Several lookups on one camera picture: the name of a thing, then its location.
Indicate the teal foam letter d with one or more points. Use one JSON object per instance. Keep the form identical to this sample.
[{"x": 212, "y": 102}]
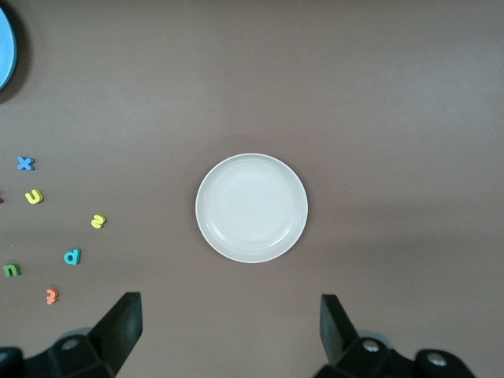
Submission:
[{"x": 76, "y": 256}]

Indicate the orange foam letter t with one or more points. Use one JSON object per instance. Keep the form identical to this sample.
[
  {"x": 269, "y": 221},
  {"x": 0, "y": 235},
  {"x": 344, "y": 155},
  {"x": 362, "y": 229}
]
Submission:
[{"x": 51, "y": 297}]

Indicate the yellow foam letter s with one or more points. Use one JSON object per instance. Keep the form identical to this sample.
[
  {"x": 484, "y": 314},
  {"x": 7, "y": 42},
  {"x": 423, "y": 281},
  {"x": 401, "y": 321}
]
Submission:
[{"x": 98, "y": 221}]

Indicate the brown table cover sheet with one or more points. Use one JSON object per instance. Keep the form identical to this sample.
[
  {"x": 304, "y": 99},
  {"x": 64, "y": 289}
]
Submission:
[{"x": 354, "y": 98}]

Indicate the yellow foam letter u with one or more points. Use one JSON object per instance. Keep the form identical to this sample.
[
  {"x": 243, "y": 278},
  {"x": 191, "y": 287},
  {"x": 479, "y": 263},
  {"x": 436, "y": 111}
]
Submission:
[{"x": 35, "y": 199}]

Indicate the green foam letter n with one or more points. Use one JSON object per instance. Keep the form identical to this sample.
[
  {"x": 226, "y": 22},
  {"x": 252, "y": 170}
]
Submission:
[{"x": 8, "y": 269}]

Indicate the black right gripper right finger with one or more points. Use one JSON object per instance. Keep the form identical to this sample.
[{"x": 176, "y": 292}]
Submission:
[{"x": 346, "y": 350}]

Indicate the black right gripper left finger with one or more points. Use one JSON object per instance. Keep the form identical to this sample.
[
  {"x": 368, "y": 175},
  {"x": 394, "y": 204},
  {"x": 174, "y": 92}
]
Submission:
[{"x": 102, "y": 346}]

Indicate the beige round plate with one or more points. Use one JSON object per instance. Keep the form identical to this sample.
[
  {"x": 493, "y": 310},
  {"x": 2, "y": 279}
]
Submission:
[{"x": 252, "y": 208}]

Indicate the blue round plate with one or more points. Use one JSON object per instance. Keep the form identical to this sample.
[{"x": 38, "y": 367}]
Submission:
[{"x": 6, "y": 47}]

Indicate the blue foam letter x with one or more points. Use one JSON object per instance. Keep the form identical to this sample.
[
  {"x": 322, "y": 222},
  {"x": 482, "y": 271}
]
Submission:
[{"x": 25, "y": 163}]

